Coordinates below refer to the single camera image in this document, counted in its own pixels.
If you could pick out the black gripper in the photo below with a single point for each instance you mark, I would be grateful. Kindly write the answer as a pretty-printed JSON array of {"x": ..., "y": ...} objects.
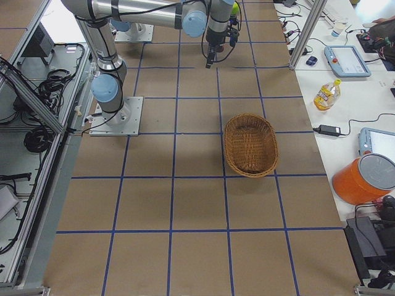
[{"x": 213, "y": 41}]

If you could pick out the green apple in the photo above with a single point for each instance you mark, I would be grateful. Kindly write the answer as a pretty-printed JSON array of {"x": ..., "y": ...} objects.
[{"x": 235, "y": 8}]

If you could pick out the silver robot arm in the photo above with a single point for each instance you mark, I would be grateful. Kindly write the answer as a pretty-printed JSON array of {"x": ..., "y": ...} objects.
[
  {"x": 213, "y": 19},
  {"x": 128, "y": 27}
]

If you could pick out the brown wicker basket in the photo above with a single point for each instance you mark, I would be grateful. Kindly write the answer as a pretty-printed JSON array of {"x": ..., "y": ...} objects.
[{"x": 251, "y": 148}]

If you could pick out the dark blue computer mouse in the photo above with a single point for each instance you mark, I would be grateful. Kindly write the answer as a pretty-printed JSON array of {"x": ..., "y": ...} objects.
[{"x": 311, "y": 61}]

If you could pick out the white paper cup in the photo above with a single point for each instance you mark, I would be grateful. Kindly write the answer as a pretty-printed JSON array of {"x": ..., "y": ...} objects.
[{"x": 337, "y": 29}]

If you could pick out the yellow drink bottle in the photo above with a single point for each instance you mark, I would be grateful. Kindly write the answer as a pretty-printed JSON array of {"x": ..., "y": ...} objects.
[{"x": 327, "y": 96}]

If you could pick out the far blue teach pendant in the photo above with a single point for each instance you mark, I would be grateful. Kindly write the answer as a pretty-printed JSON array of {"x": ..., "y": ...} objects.
[{"x": 346, "y": 62}]

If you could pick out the blue teach pendant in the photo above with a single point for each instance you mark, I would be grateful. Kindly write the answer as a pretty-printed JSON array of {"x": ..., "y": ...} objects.
[
  {"x": 346, "y": 62},
  {"x": 376, "y": 141}
]

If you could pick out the black power adapter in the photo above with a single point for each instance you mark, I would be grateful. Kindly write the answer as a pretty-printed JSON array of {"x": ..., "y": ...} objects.
[{"x": 328, "y": 130}]

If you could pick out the near blue teach pendant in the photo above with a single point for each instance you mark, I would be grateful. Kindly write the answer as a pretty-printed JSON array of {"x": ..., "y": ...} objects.
[{"x": 376, "y": 141}]

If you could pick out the orange bucket with lid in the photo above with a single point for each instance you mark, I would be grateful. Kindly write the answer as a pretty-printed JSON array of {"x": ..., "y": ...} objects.
[{"x": 366, "y": 179}]

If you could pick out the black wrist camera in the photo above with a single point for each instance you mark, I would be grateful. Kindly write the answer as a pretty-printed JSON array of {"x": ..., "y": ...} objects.
[{"x": 233, "y": 31}]

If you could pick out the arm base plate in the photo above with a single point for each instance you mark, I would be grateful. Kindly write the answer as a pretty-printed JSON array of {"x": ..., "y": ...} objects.
[
  {"x": 146, "y": 37},
  {"x": 125, "y": 123}
]

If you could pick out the aluminium frame post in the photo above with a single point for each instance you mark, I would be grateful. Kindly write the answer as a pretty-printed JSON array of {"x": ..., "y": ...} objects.
[{"x": 307, "y": 30}]

